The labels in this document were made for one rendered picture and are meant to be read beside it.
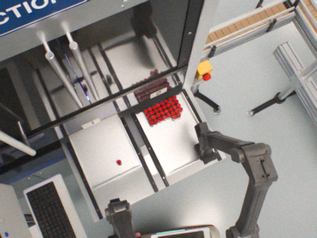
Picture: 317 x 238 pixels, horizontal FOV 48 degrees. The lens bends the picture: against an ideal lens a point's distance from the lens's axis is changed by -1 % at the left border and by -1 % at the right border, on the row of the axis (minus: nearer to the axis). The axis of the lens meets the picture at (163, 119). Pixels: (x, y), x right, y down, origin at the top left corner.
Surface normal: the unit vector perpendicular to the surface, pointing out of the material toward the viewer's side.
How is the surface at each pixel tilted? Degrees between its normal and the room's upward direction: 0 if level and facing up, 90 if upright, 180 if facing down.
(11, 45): 90
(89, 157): 0
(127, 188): 0
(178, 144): 0
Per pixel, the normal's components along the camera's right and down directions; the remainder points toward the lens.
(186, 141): 0.04, -0.25
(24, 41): 0.44, 0.87
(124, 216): -0.02, -0.83
